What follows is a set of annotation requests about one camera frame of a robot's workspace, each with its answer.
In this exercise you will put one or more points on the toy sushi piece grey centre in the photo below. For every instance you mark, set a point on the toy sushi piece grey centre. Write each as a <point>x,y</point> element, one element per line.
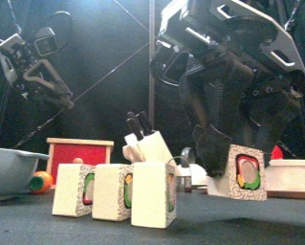
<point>245,173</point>

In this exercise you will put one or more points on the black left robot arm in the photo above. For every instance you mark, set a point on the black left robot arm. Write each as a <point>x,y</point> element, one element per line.
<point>63,25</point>

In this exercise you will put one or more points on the red toy piece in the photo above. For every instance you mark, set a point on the red toy piece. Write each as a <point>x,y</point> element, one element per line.
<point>278,153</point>

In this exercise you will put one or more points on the toy sushi piece white block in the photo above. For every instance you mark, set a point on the toy sushi piece white block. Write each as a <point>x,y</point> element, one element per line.
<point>70,191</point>
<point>110,194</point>
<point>153,197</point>

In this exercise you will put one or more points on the white toy knife block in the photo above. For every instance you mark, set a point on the white toy knife block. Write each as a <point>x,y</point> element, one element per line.
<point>153,150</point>

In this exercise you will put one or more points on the white toy pot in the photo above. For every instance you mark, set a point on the white toy pot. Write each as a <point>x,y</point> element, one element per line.
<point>290,175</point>

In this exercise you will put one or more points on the small wooden knob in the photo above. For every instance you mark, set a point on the small wooden knob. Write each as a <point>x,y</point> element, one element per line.
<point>77,160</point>

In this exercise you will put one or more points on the grey-blue plastic bowl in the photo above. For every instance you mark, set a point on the grey-blue plastic bowl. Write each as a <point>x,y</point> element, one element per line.
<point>7,170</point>

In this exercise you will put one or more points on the wooden board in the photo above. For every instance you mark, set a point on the wooden board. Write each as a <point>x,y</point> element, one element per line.
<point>293,194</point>

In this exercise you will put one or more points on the orange toy with green cap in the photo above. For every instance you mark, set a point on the orange toy with green cap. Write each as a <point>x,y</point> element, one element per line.
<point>42,182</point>

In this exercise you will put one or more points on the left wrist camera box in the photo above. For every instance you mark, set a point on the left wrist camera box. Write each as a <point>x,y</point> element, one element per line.
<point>46,44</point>

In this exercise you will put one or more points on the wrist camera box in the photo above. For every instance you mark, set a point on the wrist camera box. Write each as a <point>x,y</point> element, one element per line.
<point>46,44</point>
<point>171,63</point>

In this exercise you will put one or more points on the grey vertical frame pole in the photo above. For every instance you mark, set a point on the grey vertical frame pole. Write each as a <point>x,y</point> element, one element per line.
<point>151,95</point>

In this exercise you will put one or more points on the red box wooden frame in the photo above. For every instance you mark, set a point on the red box wooden frame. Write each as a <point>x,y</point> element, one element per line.
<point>81,152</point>

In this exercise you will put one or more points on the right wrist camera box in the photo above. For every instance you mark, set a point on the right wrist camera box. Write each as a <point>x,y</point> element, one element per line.
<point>171,63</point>

